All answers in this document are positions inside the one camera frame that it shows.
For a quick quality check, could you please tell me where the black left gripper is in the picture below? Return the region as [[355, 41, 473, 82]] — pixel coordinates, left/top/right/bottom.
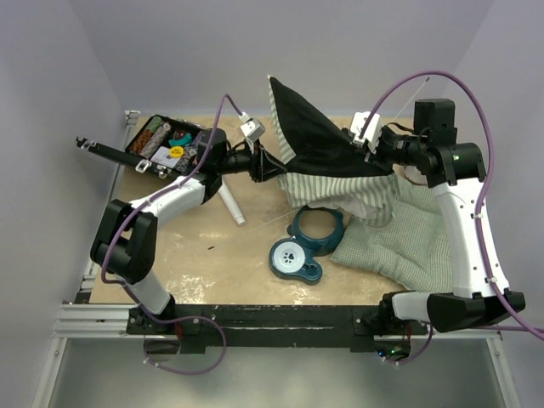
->
[[217, 138, 286, 184]]

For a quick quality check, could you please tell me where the green striped pet tent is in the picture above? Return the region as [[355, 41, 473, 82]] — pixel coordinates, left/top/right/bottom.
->
[[268, 76, 400, 228]]

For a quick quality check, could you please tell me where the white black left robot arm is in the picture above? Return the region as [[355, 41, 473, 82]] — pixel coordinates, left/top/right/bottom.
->
[[90, 129, 286, 333]]

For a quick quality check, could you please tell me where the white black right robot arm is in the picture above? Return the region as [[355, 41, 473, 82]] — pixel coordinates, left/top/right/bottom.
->
[[354, 99, 525, 334]]

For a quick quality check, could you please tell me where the teal pet bowl stand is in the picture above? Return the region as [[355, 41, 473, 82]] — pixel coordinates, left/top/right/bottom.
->
[[269, 206, 345, 286]]

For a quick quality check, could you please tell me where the green checkered pet cushion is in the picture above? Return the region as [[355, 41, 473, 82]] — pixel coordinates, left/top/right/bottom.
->
[[331, 178, 452, 293]]

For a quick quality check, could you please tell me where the white toy microphone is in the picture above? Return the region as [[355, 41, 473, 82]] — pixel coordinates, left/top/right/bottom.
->
[[218, 181, 246, 225]]

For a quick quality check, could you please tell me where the teal dealer button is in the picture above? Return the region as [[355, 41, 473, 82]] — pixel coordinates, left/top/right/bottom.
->
[[168, 131, 193, 147]]

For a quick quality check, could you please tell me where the yellow big blind button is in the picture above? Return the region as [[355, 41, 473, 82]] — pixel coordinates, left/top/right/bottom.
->
[[169, 146, 184, 158]]

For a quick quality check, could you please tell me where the black poker chip case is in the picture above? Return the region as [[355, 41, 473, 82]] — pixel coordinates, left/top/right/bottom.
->
[[74, 113, 213, 182]]

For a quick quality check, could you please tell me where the white playing card deck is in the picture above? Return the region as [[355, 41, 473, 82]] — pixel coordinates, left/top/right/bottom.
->
[[150, 146, 180, 167]]

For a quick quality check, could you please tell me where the green yellow chip stack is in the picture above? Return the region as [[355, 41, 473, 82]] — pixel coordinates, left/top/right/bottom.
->
[[145, 116, 164, 133]]

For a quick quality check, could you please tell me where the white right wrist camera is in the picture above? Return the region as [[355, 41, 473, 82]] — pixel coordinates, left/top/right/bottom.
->
[[349, 111, 383, 154]]

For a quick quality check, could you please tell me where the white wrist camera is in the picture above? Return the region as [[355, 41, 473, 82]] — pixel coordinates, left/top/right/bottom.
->
[[239, 111, 266, 143], [349, 111, 383, 154]]

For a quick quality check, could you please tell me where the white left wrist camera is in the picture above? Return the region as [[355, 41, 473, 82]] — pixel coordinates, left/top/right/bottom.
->
[[239, 111, 266, 143]]

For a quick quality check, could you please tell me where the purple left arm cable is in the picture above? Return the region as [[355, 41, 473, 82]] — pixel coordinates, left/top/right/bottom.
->
[[99, 93, 252, 307]]

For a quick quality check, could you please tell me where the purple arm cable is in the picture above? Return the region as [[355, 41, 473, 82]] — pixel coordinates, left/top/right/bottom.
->
[[99, 93, 252, 307], [359, 71, 544, 341]]

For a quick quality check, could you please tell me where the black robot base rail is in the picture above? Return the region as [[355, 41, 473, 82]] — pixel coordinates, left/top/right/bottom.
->
[[125, 303, 428, 354]]

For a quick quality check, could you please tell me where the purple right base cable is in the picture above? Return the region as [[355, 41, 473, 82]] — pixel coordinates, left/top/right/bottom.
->
[[380, 316, 434, 366]]

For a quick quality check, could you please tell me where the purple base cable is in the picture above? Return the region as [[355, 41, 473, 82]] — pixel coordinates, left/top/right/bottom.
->
[[143, 313, 230, 375], [380, 316, 434, 366]]

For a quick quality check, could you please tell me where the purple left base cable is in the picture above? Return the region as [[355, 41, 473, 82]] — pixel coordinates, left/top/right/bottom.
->
[[143, 313, 230, 375]]

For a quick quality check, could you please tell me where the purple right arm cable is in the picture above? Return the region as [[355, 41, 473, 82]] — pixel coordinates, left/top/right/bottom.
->
[[359, 71, 544, 341]]

